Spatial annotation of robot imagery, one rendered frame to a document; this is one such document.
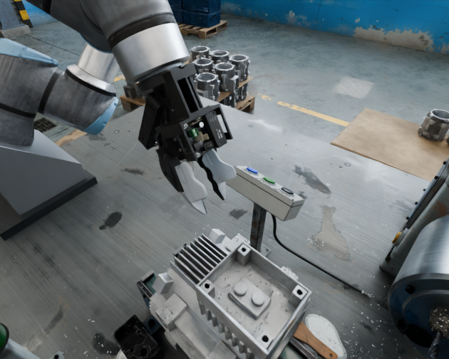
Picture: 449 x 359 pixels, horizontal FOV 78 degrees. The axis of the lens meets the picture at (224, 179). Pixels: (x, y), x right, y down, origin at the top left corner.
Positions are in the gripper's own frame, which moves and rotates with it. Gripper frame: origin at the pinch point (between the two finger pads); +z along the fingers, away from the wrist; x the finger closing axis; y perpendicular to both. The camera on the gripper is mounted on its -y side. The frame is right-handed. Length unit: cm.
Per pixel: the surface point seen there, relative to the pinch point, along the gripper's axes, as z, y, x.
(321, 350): 44.2, 4.0, 8.1
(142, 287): 16.6, -19.7, -12.5
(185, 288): 10.2, -0.2, -10.4
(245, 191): 8.1, -9.2, 14.9
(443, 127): 85, -27, 241
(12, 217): -2, -71, -26
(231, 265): 9.2, 4.8, -3.9
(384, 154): 85, -55, 195
